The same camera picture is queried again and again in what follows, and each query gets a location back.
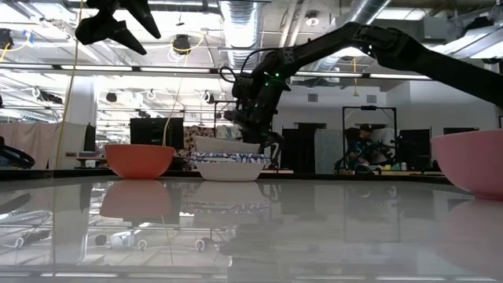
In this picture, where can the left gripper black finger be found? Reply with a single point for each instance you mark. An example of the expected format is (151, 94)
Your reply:
(104, 32)
(139, 12)

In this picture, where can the plain white bowl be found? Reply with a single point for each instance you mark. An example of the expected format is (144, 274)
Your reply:
(224, 145)

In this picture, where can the orange plastic bowl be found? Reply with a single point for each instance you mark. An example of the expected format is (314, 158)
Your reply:
(139, 162)

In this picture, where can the pink plastic bowl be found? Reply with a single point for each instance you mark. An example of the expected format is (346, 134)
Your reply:
(473, 163)

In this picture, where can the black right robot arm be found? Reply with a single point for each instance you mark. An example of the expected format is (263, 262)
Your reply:
(377, 43)

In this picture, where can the black cabinet panel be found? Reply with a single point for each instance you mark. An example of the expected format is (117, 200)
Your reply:
(302, 149)

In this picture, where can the long ceiling light strip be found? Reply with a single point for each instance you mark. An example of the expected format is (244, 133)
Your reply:
(98, 68)
(401, 76)

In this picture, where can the brown patterned cloth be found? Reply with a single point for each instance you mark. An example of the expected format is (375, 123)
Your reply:
(190, 135)

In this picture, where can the person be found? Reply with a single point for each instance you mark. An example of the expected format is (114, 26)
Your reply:
(360, 147)

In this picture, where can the large black monitor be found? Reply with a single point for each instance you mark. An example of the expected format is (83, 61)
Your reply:
(151, 131)

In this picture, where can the narrow black panel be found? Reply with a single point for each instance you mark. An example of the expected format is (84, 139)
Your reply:
(90, 137)

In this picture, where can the white curtain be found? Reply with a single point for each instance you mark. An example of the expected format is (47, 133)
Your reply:
(31, 143)

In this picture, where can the black ceiling dome camera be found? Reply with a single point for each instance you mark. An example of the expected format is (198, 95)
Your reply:
(181, 44)

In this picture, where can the grey wall vent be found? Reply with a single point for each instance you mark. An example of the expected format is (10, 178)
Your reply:
(371, 98)
(313, 98)

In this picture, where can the silver ventilation duct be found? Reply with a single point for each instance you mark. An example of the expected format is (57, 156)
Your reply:
(241, 23)

